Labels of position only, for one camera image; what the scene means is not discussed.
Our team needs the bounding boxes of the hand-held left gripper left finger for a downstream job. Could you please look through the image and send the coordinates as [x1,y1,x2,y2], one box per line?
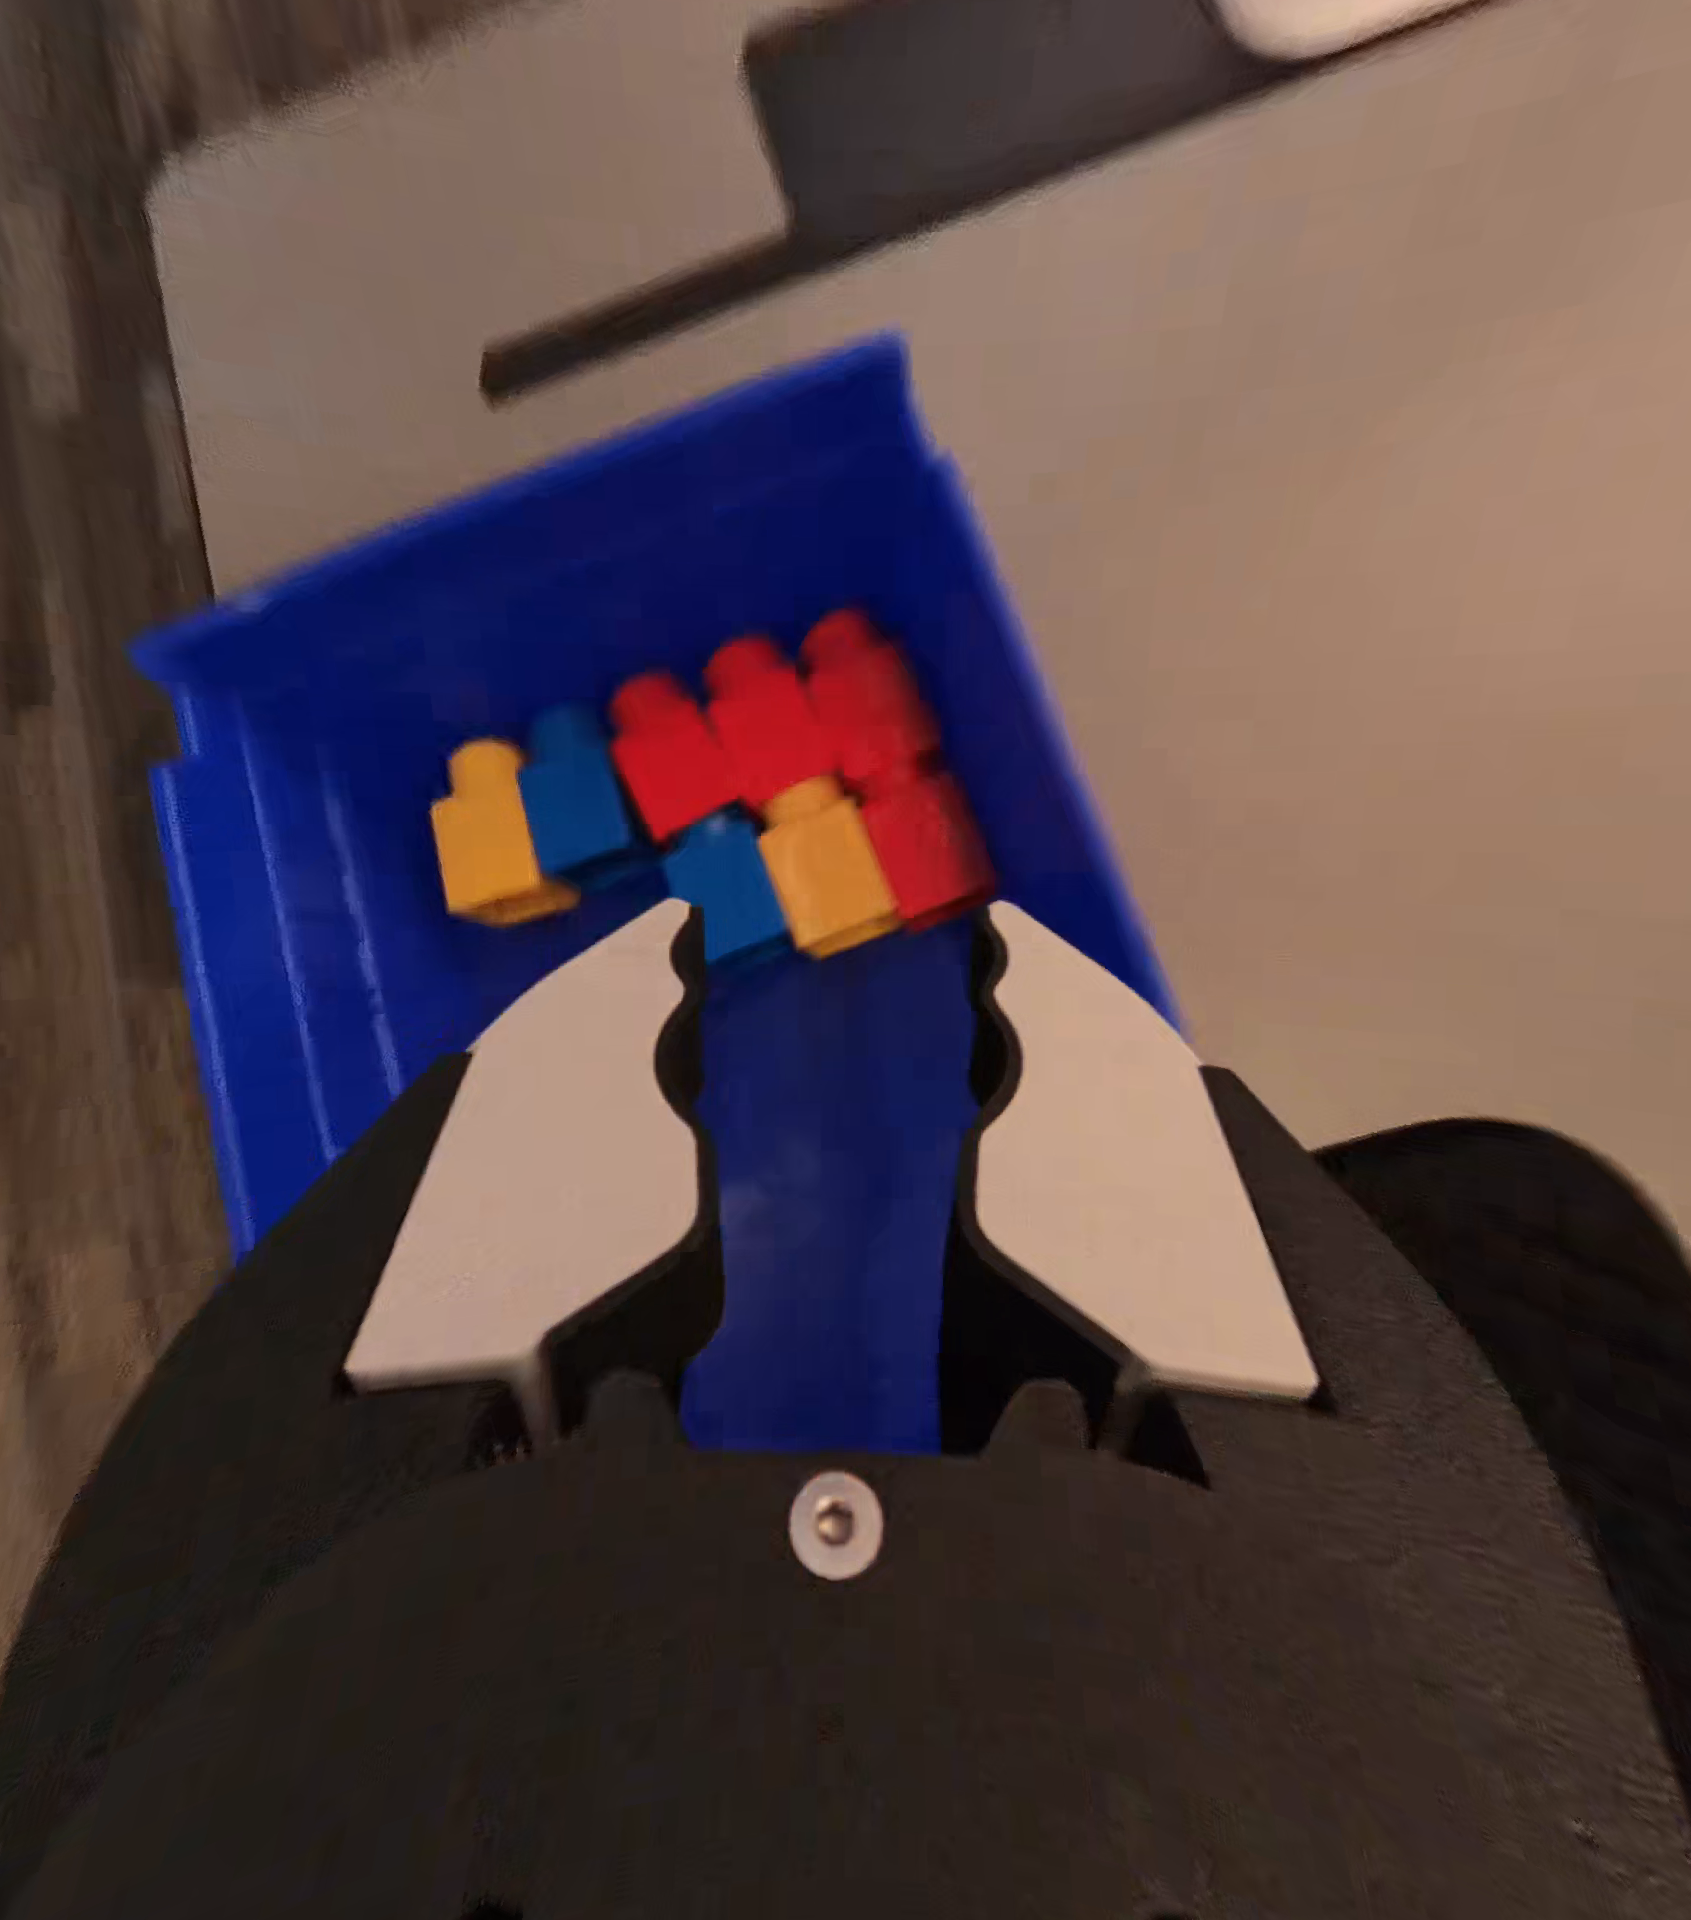
[339,897,719,1447]

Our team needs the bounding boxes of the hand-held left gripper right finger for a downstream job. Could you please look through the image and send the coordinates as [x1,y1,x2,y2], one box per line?
[957,901,1324,1448]

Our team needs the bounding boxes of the blue plastic bin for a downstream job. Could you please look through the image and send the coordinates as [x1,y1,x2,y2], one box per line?
[130,334,1185,1456]

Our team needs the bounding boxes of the blue toy block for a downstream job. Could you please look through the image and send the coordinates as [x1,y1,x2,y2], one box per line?
[666,809,799,968]

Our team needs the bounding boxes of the pile of coloured blocks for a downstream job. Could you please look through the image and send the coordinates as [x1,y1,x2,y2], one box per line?
[428,609,999,961]

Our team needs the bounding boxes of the black mesh cushion pad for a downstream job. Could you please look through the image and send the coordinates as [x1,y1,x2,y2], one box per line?
[1309,1116,1691,1860]

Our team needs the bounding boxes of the dark grey table strip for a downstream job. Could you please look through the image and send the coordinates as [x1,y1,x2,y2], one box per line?
[479,223,795,406]

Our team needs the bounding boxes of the black rubber mat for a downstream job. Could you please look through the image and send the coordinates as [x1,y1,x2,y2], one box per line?
[745,0,1245,252]

